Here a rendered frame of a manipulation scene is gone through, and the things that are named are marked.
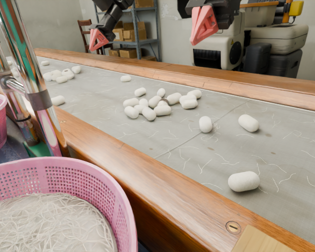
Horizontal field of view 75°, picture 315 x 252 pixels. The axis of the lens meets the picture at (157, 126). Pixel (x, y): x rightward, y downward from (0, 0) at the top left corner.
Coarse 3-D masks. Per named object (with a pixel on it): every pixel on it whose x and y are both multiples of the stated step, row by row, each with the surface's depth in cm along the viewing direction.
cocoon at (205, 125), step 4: (204, 116) 35; (200, 120) 35; (204, 120) 34; (208, 120) 34; (200, 124) 34; (204, 124) 33; (208, 124) 33; (200, 128) 34; (204, 128) 33; (208, 128) 33
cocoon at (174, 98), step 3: (174, 93) 45; (177, 93) 45; (168, 96) 44; (171, 96) 44; (174, 96) 44; (177, 96) 45; (180, 96) 45; (168, 99) 44; (171, 99) 44; (174, 99) 44; (177, 99) 45; (171, 102) 44; (174, 102) 45
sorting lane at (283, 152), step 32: (64, 64) 96; (64, 96) 56; (96, 96) 54; (128, 96) 52; (224, 96) 47; (128, 128) 37; (160, 128) 36; (192, 128) 36; (224, 128) 35; (288, 128) 33; (160, 160) 29; (192, 160) 28; (224, 160) 28; (256, 160) 27; (288, 160) 27; (224, 192) 23; (256, 192) 23; (288, 192) 22; (288, 224) 19
